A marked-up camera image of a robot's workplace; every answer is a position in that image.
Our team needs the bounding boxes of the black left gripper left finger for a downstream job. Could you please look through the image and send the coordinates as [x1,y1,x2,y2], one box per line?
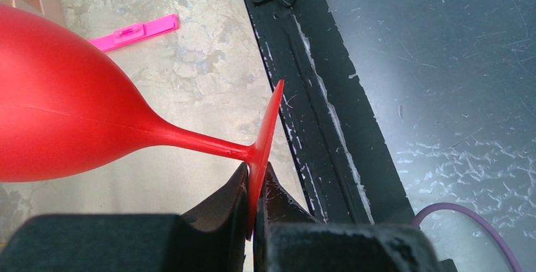
[1,164,248,271]

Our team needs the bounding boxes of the red wine glass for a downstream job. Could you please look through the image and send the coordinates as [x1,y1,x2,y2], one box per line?
[1,5,284,236]

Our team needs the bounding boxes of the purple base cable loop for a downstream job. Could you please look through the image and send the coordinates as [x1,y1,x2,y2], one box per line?
[412,202,524,272]

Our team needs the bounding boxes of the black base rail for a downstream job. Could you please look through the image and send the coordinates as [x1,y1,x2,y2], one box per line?
[244,0,414,224]

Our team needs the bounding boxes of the pink highlighter marker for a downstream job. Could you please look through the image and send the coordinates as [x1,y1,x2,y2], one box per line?
[88,14,180,53]

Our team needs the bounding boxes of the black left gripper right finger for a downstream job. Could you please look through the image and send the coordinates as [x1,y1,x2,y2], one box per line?
[253,165,443,271]

